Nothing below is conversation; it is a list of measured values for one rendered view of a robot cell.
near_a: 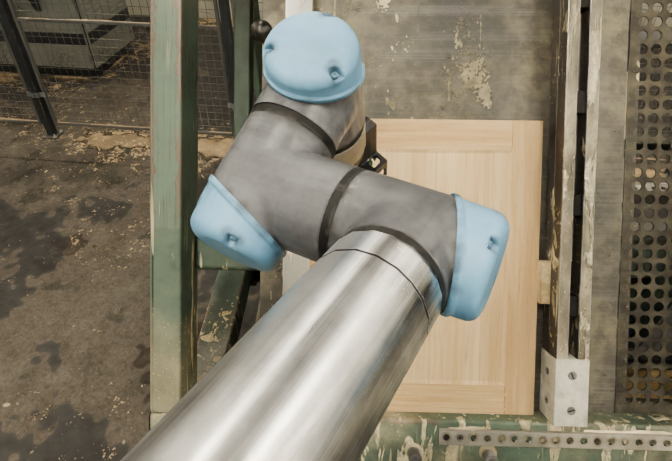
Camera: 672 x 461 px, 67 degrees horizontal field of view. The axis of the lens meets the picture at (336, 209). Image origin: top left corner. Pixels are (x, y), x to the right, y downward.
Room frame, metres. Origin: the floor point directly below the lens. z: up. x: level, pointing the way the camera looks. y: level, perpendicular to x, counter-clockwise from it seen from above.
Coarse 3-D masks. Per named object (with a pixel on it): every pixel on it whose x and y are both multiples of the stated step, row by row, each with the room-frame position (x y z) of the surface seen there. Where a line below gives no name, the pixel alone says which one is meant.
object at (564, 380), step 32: (576, 0) 0.93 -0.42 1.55; (576, 32) 0.90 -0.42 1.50; (576, 64) 0.86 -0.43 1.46; (576, 96) 0.83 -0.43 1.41; (576, 128) 0.83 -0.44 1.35; (576, 160) 0.79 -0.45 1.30; (576, 192) 0.76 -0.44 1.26; (576, 224) 0.72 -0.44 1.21; (576, 256) 0.68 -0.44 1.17; (576, 288) 0.64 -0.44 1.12; (544, 320) 0.64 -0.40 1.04; (576, 320) 0.61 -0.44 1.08; (544, 352) 0.60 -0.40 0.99; (576, 352) 0.57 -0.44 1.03; (544, 384) 0.56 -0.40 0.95; (576, 384) 0.53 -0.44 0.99; (576, 416) 0.50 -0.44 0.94
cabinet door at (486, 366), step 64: (384, 128) 0.85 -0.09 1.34; (448, 128) 0.85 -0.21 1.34; (512, 128) 0.85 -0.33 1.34; (448, 192) 0.78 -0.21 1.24; (512, 192) 0.78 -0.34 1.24; (512, 256) 0.71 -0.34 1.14; (448, 320) 0.64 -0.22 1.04; (512, 320) 0.63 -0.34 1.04; (448, 384) 0.56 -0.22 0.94; (512, 384) 0.56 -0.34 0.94
